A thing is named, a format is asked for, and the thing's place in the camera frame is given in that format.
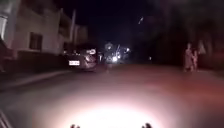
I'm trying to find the grey asphalt road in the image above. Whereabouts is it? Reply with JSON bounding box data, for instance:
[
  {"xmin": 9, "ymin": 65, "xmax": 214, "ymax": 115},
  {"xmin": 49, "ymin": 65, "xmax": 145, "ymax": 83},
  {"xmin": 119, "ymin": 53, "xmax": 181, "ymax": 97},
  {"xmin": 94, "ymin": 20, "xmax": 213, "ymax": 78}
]
[{"xmin": 0, "ymin": 63, "xmax": 224, "ymax": 128}]

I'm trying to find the pale building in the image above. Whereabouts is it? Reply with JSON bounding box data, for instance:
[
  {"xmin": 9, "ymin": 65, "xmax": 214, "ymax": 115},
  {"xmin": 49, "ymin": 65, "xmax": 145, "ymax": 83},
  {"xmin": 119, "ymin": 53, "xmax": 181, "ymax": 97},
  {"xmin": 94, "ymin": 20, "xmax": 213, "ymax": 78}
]
[{"xmin": 0, "ymin": 0, "xmax": 89, "ymax": 58}]

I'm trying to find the dark fence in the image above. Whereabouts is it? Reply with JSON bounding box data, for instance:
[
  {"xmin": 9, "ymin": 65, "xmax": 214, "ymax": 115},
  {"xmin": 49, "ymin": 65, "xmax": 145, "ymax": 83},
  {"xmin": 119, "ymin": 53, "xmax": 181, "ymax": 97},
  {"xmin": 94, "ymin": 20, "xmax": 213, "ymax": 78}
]
[{"xmin": 0, "ymin": 49, "xmax": 71, "ymax": 76}]

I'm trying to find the vehicle with headlights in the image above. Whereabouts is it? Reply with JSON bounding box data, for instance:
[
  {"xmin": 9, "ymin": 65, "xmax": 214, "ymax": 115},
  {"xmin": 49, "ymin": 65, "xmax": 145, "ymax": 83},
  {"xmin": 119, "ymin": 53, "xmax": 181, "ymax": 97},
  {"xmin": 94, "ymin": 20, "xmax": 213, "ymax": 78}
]
[{"xmin": 105, "ymin": 53, "xmax": 122, "ymax": 65}]

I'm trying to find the parked car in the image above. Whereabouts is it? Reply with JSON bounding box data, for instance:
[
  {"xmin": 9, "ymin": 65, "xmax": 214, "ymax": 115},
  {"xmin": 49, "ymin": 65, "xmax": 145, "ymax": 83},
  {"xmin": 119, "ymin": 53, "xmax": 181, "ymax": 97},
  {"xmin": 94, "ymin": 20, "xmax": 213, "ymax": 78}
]
[{"xmin": 65, "ymin": 48, "xmax": 98, "ymax": 72}]

